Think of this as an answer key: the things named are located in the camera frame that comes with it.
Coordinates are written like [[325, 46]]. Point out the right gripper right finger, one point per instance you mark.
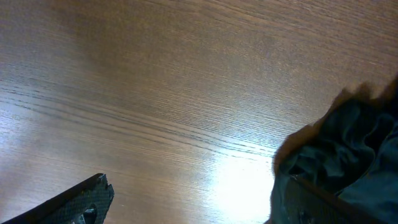
[[297, 201]]

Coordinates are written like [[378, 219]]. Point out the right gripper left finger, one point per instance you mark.
[[87, 202]]

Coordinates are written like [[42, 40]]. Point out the black jacket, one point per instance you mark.
[[353, 157]]

